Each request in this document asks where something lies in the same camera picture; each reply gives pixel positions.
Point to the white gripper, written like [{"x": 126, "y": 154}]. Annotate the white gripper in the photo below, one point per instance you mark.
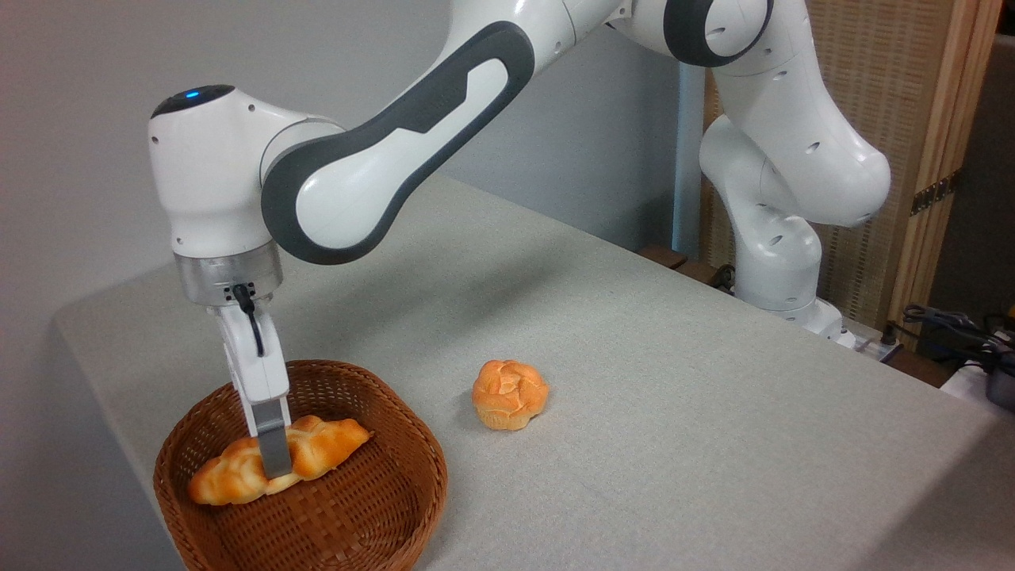
[{"x": 258, "y": 373}]

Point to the long braided bread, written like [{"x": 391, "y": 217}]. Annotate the long braided bread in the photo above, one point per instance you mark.
[{"x": 327, "y": 444}]

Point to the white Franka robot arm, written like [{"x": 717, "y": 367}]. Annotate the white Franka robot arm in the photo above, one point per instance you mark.
[{"x": 357, "y": 182}]

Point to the round orange bread roll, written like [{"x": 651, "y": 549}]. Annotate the round orange bread roll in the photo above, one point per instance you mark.
[{"x": 509, "y": 392}]

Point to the brown wicker basket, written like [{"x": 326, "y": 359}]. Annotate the brown wicker basket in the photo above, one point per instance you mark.
[{"x": 357, "y": 515}]

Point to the pale blue vertical pole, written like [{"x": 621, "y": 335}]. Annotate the pale blue vertical pole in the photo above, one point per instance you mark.
[{"x": 688, "y": 159}]

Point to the metal screen hinge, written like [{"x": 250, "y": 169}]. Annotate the metal screen hinge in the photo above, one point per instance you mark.
[{"x": 934, "y": 193}]

